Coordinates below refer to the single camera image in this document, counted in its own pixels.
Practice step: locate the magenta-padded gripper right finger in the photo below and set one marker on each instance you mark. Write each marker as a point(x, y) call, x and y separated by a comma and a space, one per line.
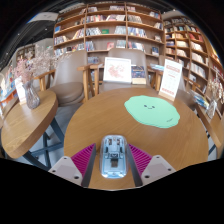
point(140, 159)

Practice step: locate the dark covered book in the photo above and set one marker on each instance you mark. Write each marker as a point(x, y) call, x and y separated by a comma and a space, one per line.
point(138, 74)

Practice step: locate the transparent computer mouse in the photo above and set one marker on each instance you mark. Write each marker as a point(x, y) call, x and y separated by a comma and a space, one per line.
point(113, 156)

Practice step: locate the wide wooden bookshelf unit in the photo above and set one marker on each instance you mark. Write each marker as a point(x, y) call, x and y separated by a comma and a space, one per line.
point(106, 30)

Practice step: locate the small white sign stand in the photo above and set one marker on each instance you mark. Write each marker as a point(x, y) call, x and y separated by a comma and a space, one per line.
point(20, 90)

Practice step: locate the glass vase with dried flowers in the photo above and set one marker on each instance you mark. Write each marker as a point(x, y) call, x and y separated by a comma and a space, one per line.
point(212, 108)

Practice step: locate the green smiley mouse pad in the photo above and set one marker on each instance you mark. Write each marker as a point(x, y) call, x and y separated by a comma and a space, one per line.
point(151, 111)

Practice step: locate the glass vase with pink flowers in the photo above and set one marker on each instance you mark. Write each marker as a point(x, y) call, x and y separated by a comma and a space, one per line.
point(32, 96)

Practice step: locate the curved wooden bookshelf unit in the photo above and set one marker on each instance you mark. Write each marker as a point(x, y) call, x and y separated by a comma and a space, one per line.
point(190, 50)

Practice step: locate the stack of colourful magazines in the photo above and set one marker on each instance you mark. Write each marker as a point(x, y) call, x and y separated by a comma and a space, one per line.
point(201, 100)

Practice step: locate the white red-printed sign stand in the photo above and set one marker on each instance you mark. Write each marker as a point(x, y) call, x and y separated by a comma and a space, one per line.
point(170, 80)

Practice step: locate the round wooden side table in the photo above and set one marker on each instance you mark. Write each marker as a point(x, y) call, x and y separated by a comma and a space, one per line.
point(26, 123)
point(213, 128)

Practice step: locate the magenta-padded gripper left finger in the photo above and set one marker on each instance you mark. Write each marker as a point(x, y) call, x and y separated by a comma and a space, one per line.
point(83, 159)

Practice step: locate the white framed floral picture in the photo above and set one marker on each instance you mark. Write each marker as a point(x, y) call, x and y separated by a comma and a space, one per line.
point(117, 70)

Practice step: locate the distant wooden bookshelf unit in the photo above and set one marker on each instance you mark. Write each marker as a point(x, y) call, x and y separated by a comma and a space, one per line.
point(26, 53)

